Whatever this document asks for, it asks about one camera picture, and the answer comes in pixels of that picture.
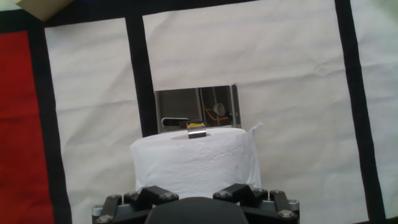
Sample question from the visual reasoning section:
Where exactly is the colour block patterned cloth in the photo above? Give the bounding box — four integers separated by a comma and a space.
0, 0, 398, 224

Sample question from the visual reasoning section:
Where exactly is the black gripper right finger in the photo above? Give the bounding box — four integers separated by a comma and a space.
213, 182, 301, 224

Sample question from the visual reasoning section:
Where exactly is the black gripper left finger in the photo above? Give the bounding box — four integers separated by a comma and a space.
91, 185, 180, 224

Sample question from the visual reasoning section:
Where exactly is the white toilet paper roll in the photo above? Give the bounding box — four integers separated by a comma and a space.
129, 122, 264, 208

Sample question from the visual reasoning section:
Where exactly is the large wooden cube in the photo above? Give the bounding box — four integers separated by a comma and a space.
12, 0, 75, 22

